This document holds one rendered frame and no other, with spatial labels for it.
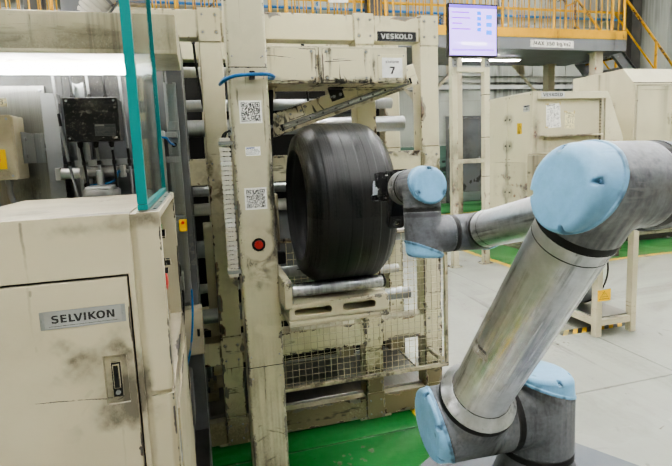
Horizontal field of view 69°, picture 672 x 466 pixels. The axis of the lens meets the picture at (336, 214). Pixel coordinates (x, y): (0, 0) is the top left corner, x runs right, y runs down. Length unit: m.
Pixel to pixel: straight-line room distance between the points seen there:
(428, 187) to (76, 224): 0.73
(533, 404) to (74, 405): 0.91
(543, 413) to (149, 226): 0.87
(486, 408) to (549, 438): 0.22
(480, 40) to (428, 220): 4.79
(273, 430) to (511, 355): 1.24
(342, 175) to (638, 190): 1.04
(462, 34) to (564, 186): 5.13
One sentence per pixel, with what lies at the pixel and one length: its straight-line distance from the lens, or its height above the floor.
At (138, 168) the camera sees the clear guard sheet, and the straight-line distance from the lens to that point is 1.01.
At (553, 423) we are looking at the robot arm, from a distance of 1.17.
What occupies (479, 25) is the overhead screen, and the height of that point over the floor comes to 2.65.
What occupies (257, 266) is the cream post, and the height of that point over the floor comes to 0.98.
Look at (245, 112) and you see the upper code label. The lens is 1.69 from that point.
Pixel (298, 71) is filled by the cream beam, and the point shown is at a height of 1.68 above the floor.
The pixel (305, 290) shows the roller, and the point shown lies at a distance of 1.70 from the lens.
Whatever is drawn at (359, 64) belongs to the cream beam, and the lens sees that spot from 2.08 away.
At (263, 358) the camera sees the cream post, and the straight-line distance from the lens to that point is 1.84.
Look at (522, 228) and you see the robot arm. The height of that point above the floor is 1.20.
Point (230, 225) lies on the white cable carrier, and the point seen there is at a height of 1.13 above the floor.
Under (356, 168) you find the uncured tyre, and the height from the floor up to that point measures 1.31.
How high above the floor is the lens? 1.37
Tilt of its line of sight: 7 degrees down
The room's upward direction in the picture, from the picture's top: 2 degrees counter-clockwise
